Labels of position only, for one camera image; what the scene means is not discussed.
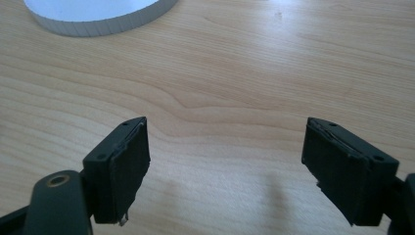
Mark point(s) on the white round ribbed container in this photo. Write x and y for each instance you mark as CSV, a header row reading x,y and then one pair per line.
x,y
94,14

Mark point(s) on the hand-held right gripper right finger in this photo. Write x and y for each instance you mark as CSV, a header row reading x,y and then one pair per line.
x,y
339,173

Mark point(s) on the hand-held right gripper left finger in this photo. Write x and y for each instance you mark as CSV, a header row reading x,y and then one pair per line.
x,y
120,176

